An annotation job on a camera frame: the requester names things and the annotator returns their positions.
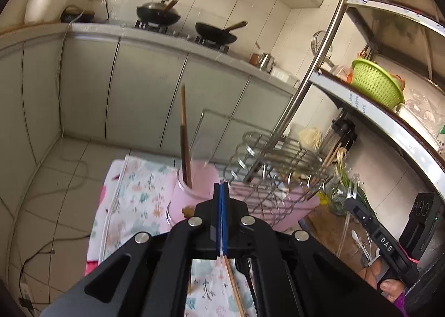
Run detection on white bucket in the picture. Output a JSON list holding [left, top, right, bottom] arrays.
[[24, 0, 70, 24]]

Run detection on black blender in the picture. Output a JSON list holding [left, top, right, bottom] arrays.
[[325, 119, 359, 164]]

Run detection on wire rack with pink cups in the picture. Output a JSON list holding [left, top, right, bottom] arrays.
[[167, 108, 334, 234]]

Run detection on green onions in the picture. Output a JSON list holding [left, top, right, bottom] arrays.
[[334, 148, 376, 215]]

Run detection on white plastic spoon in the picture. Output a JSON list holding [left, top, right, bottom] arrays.
[[351, 230, 372, 262]]

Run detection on black floor cable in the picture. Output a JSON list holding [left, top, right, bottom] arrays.
[[19, 157, 91, 304]]

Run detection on black small appliance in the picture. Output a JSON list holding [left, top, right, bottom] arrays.
[[60, 6, 95, 23]]

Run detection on white container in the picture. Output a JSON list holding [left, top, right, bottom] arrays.
[[269, 67, 300, 86]]

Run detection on black wok with lid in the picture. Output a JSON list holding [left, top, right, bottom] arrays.
[[136, 0, 182, 24]]

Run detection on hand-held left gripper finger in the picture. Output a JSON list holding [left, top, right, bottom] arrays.
[[221, 181, 406, 317], [40, 182, 222, 317]]

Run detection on white cable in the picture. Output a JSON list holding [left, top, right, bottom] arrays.
[[56, 18, 89, 196]]

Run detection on metal skimmer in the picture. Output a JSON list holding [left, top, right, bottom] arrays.
[[311, 31, 334, 69]]

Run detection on green plastic basket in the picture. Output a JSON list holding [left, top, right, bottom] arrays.
[[350, 59, 406, 108]]

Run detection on dark wooden chopstick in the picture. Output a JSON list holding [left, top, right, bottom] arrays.
[[179, 125, 192, 186]]

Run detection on pale vegetable in bag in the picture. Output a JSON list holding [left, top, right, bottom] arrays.
[[299, 127, 325, 151]]

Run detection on white kitchen countertop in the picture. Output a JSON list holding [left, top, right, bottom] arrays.
[[0, 21, 301, 95]]

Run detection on person's right hand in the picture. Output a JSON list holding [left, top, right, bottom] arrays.
[[360, 256, 407, 307]]

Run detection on floral printed cloth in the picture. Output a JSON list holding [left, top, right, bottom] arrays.
[[87, 155, 258, 317]]

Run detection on pink dotted cloth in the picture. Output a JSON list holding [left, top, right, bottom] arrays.
[[85, 159, 126, 276]]

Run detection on steel shelf rack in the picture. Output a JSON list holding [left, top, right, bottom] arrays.
[[240, 0, 445, 199]]

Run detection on gas stove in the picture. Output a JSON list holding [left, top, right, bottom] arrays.
[[134, 19, 230, 53]]

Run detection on bagged green vegetables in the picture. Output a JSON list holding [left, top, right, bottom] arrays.
[[320, 178, 359, 217]]

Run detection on cardboard box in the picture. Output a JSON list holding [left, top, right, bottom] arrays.
[[299, 206, 383, 269]]

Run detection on grey kitchen cabinets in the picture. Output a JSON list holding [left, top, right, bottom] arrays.
[[0, 33, 296, 178]]

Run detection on brown wooden chopstick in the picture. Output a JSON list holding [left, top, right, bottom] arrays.
[[181, 85, 194, 188], [224, 257, 247, 317]]

